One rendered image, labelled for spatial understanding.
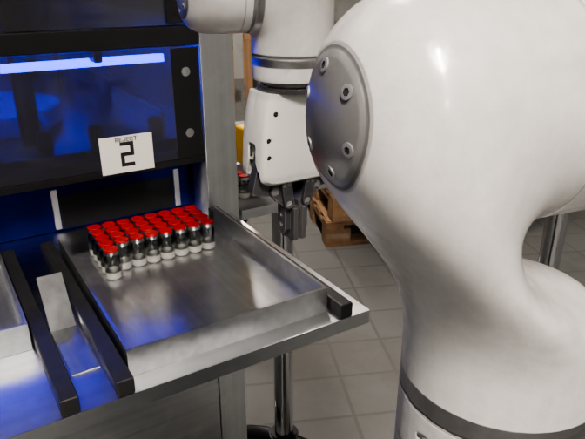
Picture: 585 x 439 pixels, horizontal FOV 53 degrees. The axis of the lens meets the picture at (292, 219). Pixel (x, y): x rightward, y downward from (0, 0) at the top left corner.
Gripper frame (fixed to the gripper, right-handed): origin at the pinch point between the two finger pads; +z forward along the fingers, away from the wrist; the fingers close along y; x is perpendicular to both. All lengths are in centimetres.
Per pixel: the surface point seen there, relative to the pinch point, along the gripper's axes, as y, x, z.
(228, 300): 4.1, -9.5, 14.2
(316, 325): -2.7, 1.3, 14.4
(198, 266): 3.4, -21.1, 14.2
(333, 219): -129, -166, 87
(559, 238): -87, -21, 31
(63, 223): 17, -46, 13
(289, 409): -32, -52, 80
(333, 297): -6.5, -0.3, 12.4
